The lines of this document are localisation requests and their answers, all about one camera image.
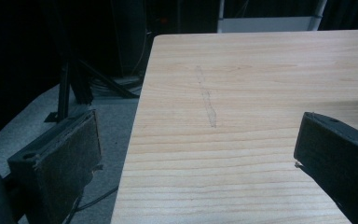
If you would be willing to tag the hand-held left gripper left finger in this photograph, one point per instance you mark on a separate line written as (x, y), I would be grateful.
(63, 161)

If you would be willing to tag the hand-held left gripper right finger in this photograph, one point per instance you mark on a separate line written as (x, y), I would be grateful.
(338, 155)

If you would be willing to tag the black metal stand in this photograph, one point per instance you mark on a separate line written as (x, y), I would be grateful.
(74, 84)

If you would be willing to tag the white metal frame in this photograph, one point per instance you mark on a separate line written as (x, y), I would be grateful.
(267, 23)

